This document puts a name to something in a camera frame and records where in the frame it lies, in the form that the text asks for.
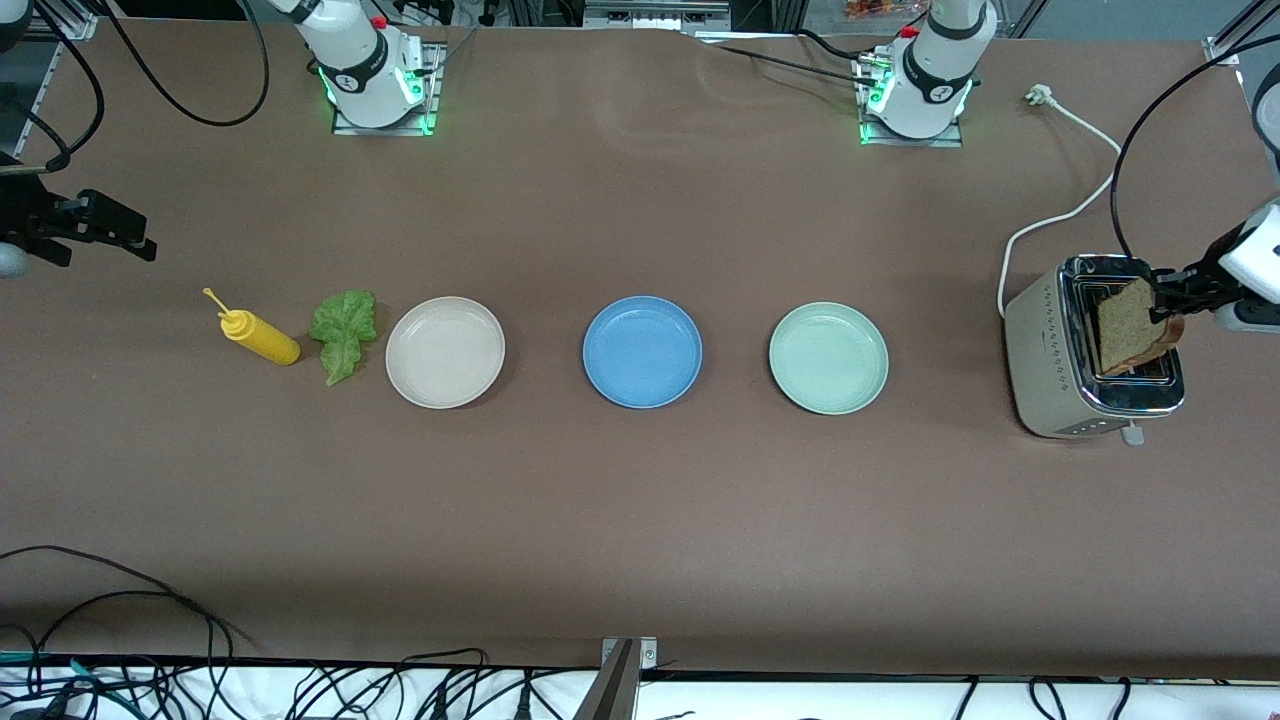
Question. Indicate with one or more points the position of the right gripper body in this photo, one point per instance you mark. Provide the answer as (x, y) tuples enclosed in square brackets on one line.
[(30, 218)]

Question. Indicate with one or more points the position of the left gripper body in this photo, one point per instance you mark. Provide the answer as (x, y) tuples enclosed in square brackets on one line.
[(1213, 262)]

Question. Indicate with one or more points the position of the brown bread slice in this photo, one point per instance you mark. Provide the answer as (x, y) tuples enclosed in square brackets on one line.
[(1125, 325)]

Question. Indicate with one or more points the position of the yellow mustard squeeze bottle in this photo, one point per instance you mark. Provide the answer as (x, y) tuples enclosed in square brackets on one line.
[(265, 342)]

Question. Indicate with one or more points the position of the green lettuce leaf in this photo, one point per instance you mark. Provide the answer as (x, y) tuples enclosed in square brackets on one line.
[(345, 325)]

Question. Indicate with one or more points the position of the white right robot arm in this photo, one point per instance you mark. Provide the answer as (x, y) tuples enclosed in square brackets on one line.
[(355, 60)]

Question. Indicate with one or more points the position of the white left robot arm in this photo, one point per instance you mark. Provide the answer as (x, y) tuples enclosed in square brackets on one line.
[(930, 70)]

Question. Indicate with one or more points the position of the beige plate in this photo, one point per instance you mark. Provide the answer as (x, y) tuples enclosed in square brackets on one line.
[(445, 352)]

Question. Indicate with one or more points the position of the mint green plate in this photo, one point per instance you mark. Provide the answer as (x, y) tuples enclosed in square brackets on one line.
[(828, 358)]

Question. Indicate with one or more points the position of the blue plate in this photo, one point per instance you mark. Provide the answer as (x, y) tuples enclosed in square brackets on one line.
[(642, 352)]

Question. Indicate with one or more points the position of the silver two-slot toaster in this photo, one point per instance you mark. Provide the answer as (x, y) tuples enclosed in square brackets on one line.
[(1040, 350)]

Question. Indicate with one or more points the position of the aluminium corner extrusion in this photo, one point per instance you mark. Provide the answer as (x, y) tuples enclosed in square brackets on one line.
[(1222, 52), (80, 25)]

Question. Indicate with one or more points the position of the orange snack package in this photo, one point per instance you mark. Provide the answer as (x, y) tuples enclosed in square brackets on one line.
[(880, 8)]

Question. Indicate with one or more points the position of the grey power strip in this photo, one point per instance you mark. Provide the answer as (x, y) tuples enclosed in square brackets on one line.
[(655, 12)]

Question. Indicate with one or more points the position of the aluminium table frame rail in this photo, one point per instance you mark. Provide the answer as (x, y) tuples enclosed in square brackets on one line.
[(45, 80)]

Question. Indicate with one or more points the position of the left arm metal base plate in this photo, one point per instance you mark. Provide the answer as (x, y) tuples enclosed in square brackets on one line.
[(945, 142)]

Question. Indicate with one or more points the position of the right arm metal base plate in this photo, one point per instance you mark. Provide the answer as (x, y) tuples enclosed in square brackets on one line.
[(437, 100)]

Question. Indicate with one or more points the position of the aluminium table edge bracket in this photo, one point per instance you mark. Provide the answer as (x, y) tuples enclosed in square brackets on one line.
[(620, 680)]

